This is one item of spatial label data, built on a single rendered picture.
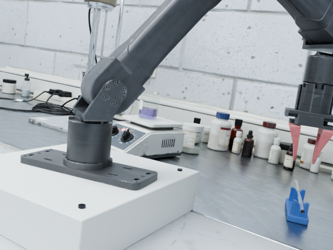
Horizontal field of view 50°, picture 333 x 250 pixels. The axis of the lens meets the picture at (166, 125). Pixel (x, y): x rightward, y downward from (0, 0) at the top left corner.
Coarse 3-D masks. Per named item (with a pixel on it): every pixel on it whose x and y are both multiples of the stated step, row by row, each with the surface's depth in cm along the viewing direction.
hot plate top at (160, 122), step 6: (132, 120) 90; (138, 120) 88; (144, 120) 89; (150, 120) 91; (156, 120) 92; (162, 120) 94; (168, 120) 96; (150, 126) 86; (156, 126) 86; (162, 126) 88; (168, 126) 89; (174, 126) 91; (180, 126) 93
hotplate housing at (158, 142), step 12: (156, 132) 87; (168, 132) 90; (180, 132) 93; (132, 144) 82; (144, 144) 84; (156, 144) 87; (168, 144) 90; (180, 144) 93; (144, 156) 85; (156, 156) 88; (168, 156) 91
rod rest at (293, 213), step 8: (296, 192) 68; (304, 192) 68; (288, 200) 68; (296, 200) 61; (288, 208) 64; (296, 208) 61; (304, 208) 60; (288, 216) 61; (296, 216) 60; (304, 216) 60; (304, 224) 60
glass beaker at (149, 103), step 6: (144, 96) 90; (150, 96) 90; (156, 96) 90; (144, 102) 90; (150, 102) 90; (156, 102) 90; (144, 108) 90; (150, 108) 90; (156, 108) 91; (138, 114) 92; (144, 114) 90; (150, 114) 90; (156, 114) 91
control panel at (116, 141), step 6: (120, 126) 90; (126, 126) 89; (120, 132) 88; (132, 132) 86; (138, 132) 86; (144, 132) 85; (114, 138) 86; (138, 138) 83; (114, 144) 83; (120, 144) 83; (126, 144) 82
